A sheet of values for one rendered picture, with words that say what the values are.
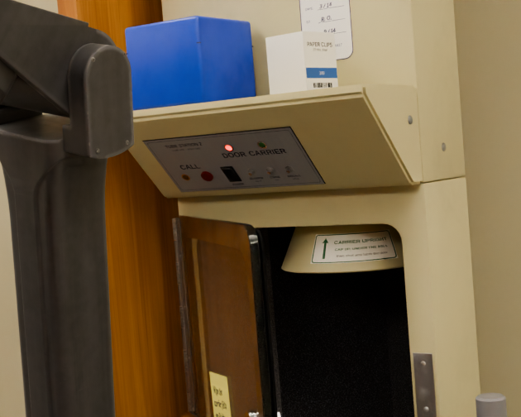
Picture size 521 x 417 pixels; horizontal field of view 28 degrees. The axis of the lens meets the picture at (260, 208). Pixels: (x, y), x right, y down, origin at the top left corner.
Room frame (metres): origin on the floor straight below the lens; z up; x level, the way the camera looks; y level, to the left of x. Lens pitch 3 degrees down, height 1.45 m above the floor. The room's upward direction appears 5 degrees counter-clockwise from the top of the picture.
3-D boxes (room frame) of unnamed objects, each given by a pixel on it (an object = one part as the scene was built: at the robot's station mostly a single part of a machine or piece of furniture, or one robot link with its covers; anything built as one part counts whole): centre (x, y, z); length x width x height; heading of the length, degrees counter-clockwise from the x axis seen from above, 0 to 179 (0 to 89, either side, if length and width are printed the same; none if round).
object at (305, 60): (1.06, -0.05, 1.54); 0.05 x 0.05 x 0.06; 46
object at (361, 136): (1.10, 0.00, 1.46); 0.32 x 0.11 x 0.10; 56
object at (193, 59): (1.14, 0.06, 1.56); 0.10 x 0.10 x 0.09; 56
